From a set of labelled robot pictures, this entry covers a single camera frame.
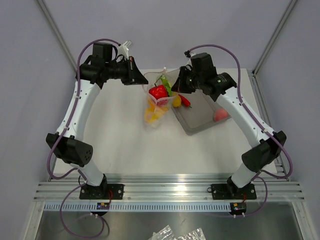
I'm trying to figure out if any orange yellow mango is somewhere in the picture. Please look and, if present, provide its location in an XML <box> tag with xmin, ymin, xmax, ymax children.
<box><xmin>147</xmin><ymin>99</ymin><xmax>169</xmax><ymax>116</ymax></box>

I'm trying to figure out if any clear plastic food bin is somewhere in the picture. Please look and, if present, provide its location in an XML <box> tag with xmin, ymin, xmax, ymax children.
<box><xmin>171</xmin><ymin>90</ymin><xmax>231</xmax><ymax>136</ymax></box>

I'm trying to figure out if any crumpled clear plastic bag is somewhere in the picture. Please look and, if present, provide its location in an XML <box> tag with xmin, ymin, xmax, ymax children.
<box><xmin>150</xmin><ymin>225</ymin><xmax>175</xmax><ymax>240</ymax></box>

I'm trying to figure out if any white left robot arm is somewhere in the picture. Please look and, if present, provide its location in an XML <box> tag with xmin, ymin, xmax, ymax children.
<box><xmin>46</xmin><ymin>38</ymin><xmax>149</xmax><ymax>199</ymax></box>

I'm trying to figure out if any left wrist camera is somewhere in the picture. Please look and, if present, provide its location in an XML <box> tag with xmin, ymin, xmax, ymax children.
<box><xmin>117</xmin><ymin>40</ymin><xmax>132</xmax><ymax>59</ymax></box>

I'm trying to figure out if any red chili pepper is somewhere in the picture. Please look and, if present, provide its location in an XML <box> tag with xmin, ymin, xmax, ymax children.
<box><xmin>179</xmin><ymin>94</ymin><xmax>192</xmax><ymax>108</ymax></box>

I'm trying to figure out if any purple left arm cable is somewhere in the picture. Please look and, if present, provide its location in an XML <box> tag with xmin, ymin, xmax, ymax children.
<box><xmin>46</xmin><ymin>38</ymin><xmax>121</xmax><ymax>239</ymax></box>

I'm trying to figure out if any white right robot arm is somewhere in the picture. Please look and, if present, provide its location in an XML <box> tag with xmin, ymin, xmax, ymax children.
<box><xmin>171</xmin><ymin>52</ymin><xmax>287</xmax><ymax>198</ymax></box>

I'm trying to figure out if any orange tangerine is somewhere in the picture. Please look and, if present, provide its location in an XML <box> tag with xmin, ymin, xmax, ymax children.
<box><xmin>172</xmin><ymin>95</ymin><xmax>182</xmax><ymax>108</ymax></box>

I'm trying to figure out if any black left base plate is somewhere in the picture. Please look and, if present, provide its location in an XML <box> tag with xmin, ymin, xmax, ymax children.
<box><xmin>79</xmin><ymin>184</ymin><xmax>125</xmax><ymax>200</ymax></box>

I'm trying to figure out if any small circuit board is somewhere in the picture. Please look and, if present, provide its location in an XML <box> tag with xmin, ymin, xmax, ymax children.
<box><xmin>96</xmin><ymin>202</ymin><xmax>110</xmax><ymax>210</ymax></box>
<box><xmin>231</xmin><ymin>202</ymin><xmax>247</xmax><ymax>212</ymax></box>

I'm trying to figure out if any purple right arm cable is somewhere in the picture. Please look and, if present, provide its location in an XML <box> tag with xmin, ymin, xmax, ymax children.
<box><xmin>188</xmin><ymin>44</ymin><xmax>294</xmax><ymax>217</ymax></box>

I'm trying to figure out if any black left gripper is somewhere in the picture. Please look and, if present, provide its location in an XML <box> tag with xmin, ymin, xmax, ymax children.
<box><xmin>104</xmin><ymin>55</ymin><xmax>148</xmax><ymax>86</ymax></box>

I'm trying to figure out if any clear zip top bag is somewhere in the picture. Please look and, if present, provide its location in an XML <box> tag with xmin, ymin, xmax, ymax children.
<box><xmin>142</xmin><ymin>67</ymin><xmax>179</xmax><ymax>129</ymax></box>

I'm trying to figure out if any right small circuit board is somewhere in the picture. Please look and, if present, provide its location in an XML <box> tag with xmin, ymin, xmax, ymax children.
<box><xmin>231</xmin><ymin>202</ymin><xmax>247</xmax><ymax>212</ymax></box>

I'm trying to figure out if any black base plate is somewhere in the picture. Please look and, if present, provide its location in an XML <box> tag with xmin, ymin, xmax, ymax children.
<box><xmin>207</xmin><ymin>183</ymin><xmax>257</xmax><ymax>200</ymax></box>
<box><xmin>79</xmin><ymin>184</ymin><xmax>125</xmax><ymax>200</ymax></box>

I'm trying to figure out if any red bell pepper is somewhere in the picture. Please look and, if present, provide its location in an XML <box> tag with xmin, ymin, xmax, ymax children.
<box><xmin>148</xmin><ymin>84</ymin><xmax>169</xmax><ymax>100</ymax></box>

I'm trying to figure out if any white slotted cable duct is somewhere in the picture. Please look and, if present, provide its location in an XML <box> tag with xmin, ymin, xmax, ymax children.
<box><xmin>44</xmin><ymin>202</ymin><xmax>231</xmax><ymax>213</ymax></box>

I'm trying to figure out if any green toy watermelon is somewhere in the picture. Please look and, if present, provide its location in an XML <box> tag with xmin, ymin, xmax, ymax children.
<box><xmin>156</xmin><ymin>99</ymin><xmax>169</xmax><ymax>107</ymax></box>

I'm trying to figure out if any right aluminium frame post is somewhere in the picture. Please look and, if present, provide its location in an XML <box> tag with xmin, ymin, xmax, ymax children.
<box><xmin>252</xmin><ymin>0</ymin><xmax>300</xmax><ymax>77</ymax></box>

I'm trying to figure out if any aluminium mounting rail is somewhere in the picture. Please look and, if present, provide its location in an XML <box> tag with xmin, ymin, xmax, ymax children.
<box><xmin>33</xmin><ymin>173</ymin><xmax>305</xmax><ymax>203</ymax></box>

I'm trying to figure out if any green celery bunch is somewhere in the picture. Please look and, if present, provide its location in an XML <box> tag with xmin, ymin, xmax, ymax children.
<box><xmin>154</xmin><ymin>74</ymin><xmax>172</xmax><ymax>97</ymax></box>

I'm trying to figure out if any left aluminium frame post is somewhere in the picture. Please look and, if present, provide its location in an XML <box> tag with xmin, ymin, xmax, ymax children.
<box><xmin>34</xmin><ymin>0</ymin><xmax>77</xmax><ymax>72</ymax></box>

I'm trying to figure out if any aluminium frame post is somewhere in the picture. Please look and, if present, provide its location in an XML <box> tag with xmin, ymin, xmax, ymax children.
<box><xmin>34</xmin><ymin>0</ymin><xmax>77</xmax><ymax>72</ymax></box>
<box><xmin>252</xmin><ymin>0</ymin><xmax>300</xmax><ymax>77</ymax></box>

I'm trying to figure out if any left small circuit board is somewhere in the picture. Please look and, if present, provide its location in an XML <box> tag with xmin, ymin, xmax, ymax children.
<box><xmin>96</xmin><ymin>202</ymin><xmax>110</xmax><ymax>210</ymax></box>

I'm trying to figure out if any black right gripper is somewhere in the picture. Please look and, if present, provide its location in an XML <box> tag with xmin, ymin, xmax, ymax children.
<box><xmin>172</xmin><ymin>66</ymin><xmax>204</xmax><ymax>94</ymax></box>

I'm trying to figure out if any pink peach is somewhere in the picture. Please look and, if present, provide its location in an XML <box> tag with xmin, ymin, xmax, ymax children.
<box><xmin>213</xmin><ymin>108</ymin><xmax>229</xmax><ymax>122</ymax></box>

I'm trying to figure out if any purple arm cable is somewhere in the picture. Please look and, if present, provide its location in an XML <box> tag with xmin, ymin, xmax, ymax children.
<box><xmin>46</xmin><ymin>38</ymin><xmax>121</xmax><ymax>239</ymax></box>
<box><xmin>188</xmin><ymin>44</ymin><xmax>294</xmax><ymax>217</ymax></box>

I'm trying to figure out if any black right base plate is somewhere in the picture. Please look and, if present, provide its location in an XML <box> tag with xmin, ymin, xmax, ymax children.
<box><xmin>207</xmin><ymin>183</ymin><xmax>257</xmax><ymax>200</ymax></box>

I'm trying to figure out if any yellow bell pepper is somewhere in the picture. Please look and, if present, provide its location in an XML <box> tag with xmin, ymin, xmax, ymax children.
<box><xmin>144</xmin><ymin>109</ymin><xmax>162</xmax><ymax>124</ymax></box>

